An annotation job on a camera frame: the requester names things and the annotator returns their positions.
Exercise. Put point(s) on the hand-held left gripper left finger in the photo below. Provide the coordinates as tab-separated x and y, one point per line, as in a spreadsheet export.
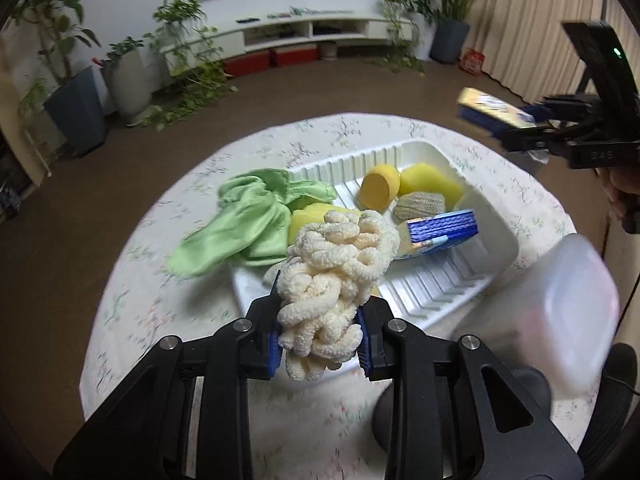
272	350

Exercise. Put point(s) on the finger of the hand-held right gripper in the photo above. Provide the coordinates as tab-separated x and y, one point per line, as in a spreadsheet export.
550	110
530	137

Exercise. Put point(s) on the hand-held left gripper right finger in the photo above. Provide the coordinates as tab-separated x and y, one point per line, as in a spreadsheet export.
364	350

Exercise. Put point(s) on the blue and yellow tissue pack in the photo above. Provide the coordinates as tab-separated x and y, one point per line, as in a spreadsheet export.
492	107
440	227

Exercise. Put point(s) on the cream chenille cloth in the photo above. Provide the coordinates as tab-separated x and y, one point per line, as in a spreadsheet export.
330	280

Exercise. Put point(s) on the mustard yellow sponge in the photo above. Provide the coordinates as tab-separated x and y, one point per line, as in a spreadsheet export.
430	182

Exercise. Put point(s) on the white plastic tray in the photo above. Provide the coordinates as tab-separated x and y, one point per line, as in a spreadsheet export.
450	270

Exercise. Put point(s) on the green microfiber cloth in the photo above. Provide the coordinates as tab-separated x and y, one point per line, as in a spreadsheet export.
235	225

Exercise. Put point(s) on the beige knitted scrubber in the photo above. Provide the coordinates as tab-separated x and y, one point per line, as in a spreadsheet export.
417	205

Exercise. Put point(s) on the lemon yellow sponge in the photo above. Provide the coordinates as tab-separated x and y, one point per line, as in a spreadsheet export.
307	219

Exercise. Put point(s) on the yellow cylinder sponge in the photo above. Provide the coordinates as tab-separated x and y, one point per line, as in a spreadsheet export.
380	187

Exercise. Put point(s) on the person's right hand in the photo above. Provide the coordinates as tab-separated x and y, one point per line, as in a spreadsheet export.
620	190

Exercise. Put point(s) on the beige curtain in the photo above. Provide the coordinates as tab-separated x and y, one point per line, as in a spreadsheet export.
540	25

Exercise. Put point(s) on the red packet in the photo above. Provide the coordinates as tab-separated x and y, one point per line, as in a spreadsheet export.
472	60

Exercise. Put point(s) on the small leafy floor plant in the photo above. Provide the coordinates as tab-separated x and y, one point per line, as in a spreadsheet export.
402	25

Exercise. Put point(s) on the translucent plastic container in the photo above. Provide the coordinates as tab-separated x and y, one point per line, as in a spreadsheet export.
550	310

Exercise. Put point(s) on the white television console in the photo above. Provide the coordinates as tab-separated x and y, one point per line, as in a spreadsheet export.
300	35

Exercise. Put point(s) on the red storage boxes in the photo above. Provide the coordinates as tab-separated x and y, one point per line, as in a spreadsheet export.
272	57

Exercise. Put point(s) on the white ribbed planter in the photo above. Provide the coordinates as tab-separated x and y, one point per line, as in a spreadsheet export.
129	87

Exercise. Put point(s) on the small dark toy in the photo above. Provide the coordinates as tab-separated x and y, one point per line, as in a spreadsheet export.
10	200

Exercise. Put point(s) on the dark blue square planter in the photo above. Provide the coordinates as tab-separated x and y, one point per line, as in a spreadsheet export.
80	115

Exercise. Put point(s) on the trailing vine plant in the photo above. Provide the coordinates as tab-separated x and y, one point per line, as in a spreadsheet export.
192	55

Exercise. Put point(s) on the small bushy plant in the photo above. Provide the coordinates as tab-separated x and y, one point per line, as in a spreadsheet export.
122	50

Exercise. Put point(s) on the tall leafy plant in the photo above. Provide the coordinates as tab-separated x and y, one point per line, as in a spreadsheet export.
47	15

